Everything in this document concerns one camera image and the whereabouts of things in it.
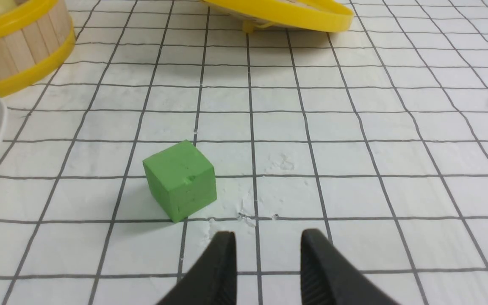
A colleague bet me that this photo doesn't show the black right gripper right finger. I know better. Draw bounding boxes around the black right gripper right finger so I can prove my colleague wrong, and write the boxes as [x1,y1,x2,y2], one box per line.
[300,228,397,305]

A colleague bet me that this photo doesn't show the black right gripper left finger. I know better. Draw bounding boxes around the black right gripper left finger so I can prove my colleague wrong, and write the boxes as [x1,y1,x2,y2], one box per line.
[158,231,238,305]

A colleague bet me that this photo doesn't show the green cube block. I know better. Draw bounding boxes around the green cube block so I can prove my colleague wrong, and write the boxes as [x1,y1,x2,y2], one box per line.
[142,140,217,223]

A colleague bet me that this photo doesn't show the yellow bamboo steamer lid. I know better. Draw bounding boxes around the yellow bamboo steamer lid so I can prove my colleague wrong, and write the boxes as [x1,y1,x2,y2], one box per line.
[202,0,355,33]

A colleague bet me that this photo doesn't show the yellow bamboo steamer basket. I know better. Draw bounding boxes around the yellow bamboo steamer basket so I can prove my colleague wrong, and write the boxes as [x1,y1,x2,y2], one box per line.
[0,0,75,97]

